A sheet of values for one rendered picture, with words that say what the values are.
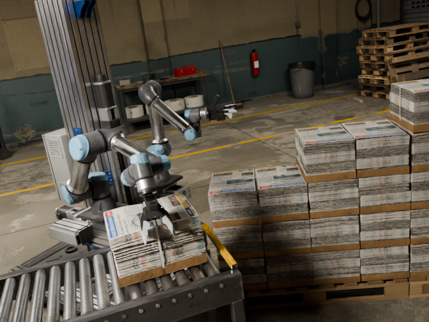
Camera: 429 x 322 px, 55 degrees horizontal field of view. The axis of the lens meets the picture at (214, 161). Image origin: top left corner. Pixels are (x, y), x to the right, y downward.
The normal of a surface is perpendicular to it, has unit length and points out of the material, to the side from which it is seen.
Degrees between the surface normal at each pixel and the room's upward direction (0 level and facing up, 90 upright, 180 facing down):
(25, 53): 90
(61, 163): 90
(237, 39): 90
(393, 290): 90
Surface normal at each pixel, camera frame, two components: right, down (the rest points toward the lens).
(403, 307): -0.13, -0.94
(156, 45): 0.32, 0.25
